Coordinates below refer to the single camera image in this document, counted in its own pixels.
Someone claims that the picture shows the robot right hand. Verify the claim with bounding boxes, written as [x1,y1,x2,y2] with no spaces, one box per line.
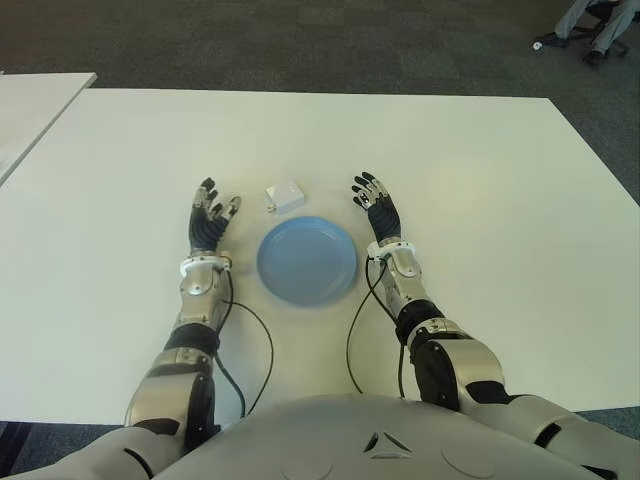
[350,170,405,247]

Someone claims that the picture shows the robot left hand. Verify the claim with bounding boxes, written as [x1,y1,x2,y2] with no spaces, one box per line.
[187,176,244,252]

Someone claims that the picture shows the white charger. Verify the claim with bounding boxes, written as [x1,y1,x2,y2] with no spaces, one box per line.
[263,182,305,216]

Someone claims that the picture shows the blue plate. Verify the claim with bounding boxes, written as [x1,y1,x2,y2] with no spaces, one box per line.
[256,215,360,305]

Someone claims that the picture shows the white side table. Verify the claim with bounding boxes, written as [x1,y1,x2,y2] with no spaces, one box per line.
[0,72,98,187]

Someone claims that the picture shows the grey robot torso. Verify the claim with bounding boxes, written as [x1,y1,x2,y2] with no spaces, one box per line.
[149,393,591,480]

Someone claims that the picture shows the seated person in grey trousers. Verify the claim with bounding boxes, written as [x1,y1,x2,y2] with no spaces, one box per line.
[553,0,636,64]

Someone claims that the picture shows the person on office chair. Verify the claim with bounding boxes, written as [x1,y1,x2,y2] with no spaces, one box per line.
[542,0,640,57]

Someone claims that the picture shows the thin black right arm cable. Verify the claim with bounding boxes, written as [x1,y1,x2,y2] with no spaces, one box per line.
[345,262,389,396]
[365,257,405,400]

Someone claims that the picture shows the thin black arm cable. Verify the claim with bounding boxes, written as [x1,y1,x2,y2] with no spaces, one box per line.
[365,257,405,400]
[345,262,389,396]
[219,262,276,419]

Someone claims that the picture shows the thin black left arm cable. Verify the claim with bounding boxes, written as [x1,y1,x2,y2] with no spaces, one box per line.
[219,262,276,419]

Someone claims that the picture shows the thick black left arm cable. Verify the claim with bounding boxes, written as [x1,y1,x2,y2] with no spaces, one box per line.
[214,349,247,417]

